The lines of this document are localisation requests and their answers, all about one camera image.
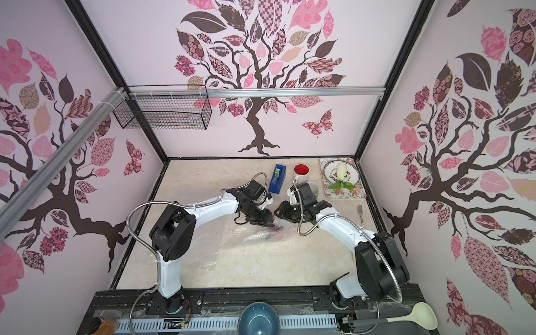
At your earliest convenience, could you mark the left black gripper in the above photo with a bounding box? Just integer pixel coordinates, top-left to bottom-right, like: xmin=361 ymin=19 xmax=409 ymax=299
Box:
xmin=243 ymin=201 xmax=276 ymax=228

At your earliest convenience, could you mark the lavender mug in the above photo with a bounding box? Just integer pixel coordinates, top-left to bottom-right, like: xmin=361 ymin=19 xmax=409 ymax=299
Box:
xmin=307 ymin=181 xmax=320 ymax=196

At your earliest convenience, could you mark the blue tape dispenser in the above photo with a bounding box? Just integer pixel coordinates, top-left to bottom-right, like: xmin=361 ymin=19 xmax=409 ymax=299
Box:
xmin=268 ymin=164 xmax=286 ymax=194

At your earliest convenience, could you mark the white mug red interior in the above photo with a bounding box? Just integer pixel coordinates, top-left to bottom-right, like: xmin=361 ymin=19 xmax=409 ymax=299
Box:
xmin=293 ymin=163 xmax=310 ymax=184

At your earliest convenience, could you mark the white green toy vegetable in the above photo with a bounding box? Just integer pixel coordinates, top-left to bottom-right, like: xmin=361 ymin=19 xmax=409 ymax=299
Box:
xmin=328 ymin=162 xmax=355 ymax=191

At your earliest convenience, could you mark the metal fork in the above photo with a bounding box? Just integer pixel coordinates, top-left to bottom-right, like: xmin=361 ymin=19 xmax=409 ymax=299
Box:
xmin=357 ymin=204 xmax=364 ymax=227

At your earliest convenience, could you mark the white decorated plate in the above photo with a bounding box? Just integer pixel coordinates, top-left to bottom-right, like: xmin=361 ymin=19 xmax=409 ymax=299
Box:
xmin=322 ymin=160 xmax=360 ymax=186

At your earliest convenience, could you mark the blue ceramic bowl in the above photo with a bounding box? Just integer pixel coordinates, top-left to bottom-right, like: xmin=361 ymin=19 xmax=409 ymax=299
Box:
xmin=237 ymin=301 xmax=281 ymax=335

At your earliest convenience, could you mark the left metal flex conduit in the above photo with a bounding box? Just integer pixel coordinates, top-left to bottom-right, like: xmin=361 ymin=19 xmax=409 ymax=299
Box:
xmin=124 ymin=171 xmax=269 ymax=294

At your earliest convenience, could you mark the brown jar black lid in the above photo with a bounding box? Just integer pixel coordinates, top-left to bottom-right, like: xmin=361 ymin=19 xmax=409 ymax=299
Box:
xmin=84 ymin=317 xmax=119 ymax=335

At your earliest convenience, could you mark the white slotted cable duct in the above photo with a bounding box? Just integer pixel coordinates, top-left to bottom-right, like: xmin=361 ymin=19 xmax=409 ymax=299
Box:
xmin=132 ymin=314 xmax=338 ymax=334

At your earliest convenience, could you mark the black wire basket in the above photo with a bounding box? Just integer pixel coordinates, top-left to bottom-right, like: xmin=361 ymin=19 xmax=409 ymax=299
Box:
xmin=114 ymin=84 xmax=212 ymax=130

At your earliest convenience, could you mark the rear aluminium frame bar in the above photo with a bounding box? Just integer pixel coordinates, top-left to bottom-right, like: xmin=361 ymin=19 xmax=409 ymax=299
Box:
xmin=129 ymin=86 xmax=385 ymax=99

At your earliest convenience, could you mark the aluminium frame bar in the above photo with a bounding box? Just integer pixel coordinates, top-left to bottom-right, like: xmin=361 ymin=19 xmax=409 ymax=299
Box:
xmin=1 ymin=87 xmax=126 ymax=239
xmin=129 ymin=86 xmax=385 ymax=99

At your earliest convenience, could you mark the cream ladle grey handle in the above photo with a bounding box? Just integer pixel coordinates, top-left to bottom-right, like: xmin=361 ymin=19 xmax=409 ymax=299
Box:
xmin=349 ymin=302 xmax=438 ymax=330

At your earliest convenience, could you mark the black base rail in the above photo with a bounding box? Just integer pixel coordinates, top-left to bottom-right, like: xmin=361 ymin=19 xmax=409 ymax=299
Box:
xmin=76 ymin=284 xmax=427 ymax=334

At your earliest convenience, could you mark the left aluminium frame bar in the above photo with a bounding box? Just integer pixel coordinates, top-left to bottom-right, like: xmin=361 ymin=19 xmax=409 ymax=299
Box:
xmin=1 ymin=87 xmax=126 ymax=239

